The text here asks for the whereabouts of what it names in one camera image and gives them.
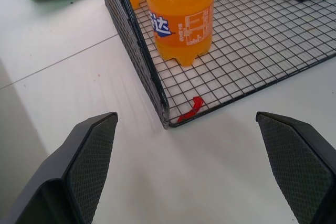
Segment black wire grid rack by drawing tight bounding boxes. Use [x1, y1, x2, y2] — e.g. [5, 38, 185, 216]
[93, 0, 336, 130]

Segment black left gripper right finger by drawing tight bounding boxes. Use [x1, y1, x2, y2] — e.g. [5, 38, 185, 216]
[256, 111, 336, 224]

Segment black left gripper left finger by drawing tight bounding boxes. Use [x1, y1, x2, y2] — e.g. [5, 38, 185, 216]
[0, 112, 118, 224]

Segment red plastic scrap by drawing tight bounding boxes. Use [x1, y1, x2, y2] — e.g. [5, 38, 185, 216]
[177, 96, 205, 123]

